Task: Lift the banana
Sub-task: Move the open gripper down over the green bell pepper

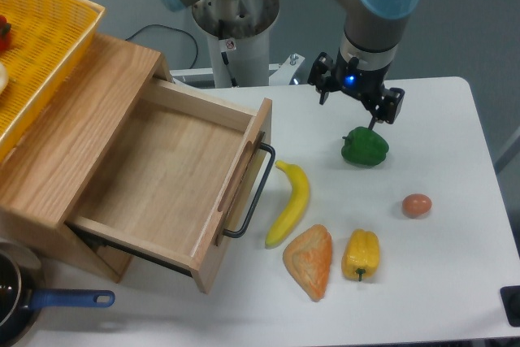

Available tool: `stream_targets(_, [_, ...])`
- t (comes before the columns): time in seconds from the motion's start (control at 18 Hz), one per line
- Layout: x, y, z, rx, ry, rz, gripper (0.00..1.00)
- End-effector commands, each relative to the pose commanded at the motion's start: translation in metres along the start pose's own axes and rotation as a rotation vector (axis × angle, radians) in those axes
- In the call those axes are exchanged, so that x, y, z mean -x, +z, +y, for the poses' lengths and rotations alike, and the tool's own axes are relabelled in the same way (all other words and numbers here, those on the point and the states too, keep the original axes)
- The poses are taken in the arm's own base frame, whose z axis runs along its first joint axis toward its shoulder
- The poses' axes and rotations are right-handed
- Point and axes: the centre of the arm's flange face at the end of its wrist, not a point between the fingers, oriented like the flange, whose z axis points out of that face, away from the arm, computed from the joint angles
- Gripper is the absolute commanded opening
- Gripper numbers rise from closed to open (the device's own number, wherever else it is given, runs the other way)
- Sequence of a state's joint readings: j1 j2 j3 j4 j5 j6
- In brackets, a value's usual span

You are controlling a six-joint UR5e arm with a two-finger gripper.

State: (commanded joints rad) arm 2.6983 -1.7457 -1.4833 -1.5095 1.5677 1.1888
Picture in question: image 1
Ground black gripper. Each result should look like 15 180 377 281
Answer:
307 52 405 130

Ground yellow banana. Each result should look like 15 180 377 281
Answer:
264 160 310 249

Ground green bell pepper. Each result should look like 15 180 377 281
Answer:
341 127 389 167

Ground brown egg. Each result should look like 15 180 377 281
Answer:
401 193 432 218

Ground yellow bell pepper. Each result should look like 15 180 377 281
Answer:
341 229 380 281

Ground orange croissant bread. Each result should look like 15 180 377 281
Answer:
283 224 332 302

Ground open wooden drawer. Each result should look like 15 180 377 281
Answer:
67 79 272 293

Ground black corner device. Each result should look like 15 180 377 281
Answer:
500 285 520 327

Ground yellow plastic basket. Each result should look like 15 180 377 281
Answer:
1 0 105 158

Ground wooden drawer cabinet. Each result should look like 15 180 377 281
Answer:
1 34 171 282

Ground white item in basket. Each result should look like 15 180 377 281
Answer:
0 63 9 93

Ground red tomato in basket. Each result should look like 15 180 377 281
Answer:
0 15 12 52

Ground black drawer handle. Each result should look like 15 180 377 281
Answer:
222 141 275 239

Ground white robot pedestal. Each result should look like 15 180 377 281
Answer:
192 0 280 88

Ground black cable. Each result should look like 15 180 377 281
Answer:
124 24 199 70

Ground blue handled saucepan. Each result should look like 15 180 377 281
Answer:
1 242 115 346

